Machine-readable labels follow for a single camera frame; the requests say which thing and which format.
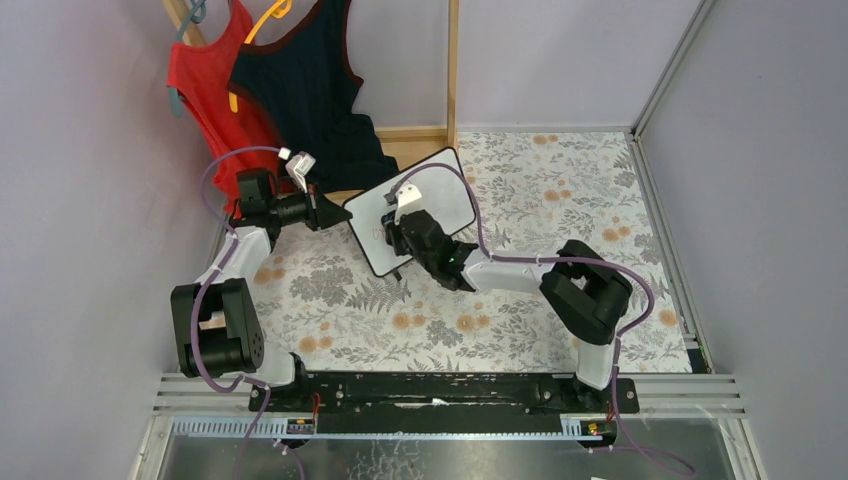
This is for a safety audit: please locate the small white whiteboard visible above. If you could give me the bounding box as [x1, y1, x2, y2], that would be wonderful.
[343, 147, 476, 278]

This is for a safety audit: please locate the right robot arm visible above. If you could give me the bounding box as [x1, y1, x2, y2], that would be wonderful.
[381, 210, 633, 390]

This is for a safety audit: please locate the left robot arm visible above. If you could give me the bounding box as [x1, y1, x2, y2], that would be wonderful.
[170, 168, 352, 393]

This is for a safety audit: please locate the red tank top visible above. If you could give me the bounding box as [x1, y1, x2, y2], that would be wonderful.
[165, 0, 296, 213]

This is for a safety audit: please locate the floral table mat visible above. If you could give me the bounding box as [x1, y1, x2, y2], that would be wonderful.
[251, 132, 691, 373]

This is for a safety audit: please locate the navy tank top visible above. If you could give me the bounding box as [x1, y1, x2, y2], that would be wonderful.
[229, 1, 399, 192]

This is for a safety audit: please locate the orange clothes hanger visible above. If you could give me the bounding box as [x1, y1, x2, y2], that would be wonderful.
[228, 0, 294, 115]

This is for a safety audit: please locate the teal clothes hanger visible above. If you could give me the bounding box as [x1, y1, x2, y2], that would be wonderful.
[166, 0, 209, 119]

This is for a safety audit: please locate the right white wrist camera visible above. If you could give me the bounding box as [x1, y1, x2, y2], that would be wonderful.
[385, 183, 423, 220]

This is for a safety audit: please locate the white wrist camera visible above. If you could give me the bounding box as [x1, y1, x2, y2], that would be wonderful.
[385, 183, 423, 220]
[277, 147, 316, 193]

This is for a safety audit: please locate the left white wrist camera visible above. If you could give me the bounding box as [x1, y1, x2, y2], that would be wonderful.
[277, 147, 316, 193]

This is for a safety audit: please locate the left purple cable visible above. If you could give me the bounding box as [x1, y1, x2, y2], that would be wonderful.
[189, 146, 307, 480]

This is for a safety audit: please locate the black mounting base plate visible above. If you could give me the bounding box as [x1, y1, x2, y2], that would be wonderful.
[265, 371, 640, 434]

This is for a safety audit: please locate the aluminium rail frame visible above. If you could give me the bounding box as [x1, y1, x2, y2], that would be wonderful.
[131, 371, 765, 479]

